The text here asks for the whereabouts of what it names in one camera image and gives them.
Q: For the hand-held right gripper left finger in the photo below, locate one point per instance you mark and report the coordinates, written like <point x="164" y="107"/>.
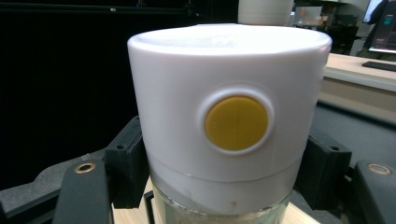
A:
<point x="126" y="161"/>

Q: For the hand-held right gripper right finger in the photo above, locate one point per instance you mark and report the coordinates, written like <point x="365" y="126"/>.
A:
<point x="323" y="174"/>

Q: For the glass jar with white lid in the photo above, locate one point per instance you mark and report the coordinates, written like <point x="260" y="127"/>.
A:
<point x="174" y="109"/>

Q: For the black keyboard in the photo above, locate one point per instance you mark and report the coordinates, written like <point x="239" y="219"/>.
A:
<point x="379" y="66"/>

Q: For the dark office chair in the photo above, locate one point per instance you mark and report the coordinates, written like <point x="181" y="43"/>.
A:
<point x="342" y="39"/>

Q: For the dark computer monitor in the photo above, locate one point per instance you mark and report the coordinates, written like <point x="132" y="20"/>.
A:
<point x="386" y="28"/>

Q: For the bright computer monitor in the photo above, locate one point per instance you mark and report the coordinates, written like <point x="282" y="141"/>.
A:
<point x="370" y="9"/>

